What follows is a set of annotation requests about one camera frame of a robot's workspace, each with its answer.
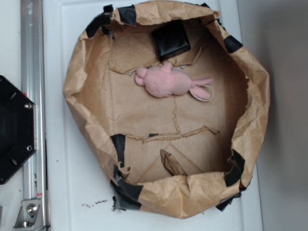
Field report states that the brown wood chip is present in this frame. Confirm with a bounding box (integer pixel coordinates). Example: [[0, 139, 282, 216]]
[[160, 149, 188, 176]]

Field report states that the metal corner bracket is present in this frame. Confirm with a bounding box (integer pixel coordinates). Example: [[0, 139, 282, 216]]
[[13, 199, 44, 231]]

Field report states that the brown paper bag bin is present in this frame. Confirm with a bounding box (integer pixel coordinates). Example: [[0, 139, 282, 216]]
[[63, 0, 270, 218]]

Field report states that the aluminium extrusion rail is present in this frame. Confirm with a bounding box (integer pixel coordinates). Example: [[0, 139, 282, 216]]
[[20, 0, 50, 231]]

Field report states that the black square pouch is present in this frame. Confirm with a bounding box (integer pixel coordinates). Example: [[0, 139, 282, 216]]
[[152, 20, 191, 62]]

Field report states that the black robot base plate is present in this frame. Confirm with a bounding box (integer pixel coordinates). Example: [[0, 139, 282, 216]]
[[0, 76, 36, 185]]

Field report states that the pink plush bunny toy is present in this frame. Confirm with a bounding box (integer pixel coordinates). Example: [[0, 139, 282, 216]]
[[135, 62, 214, 102]]

